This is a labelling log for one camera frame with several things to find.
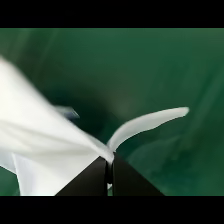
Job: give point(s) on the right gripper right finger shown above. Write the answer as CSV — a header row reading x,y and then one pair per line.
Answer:
x,y
130,182

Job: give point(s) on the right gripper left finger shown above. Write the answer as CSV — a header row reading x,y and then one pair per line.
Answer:
x,y
90,181

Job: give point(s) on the white shirt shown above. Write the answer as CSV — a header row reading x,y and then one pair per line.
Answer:
x,y
36,140

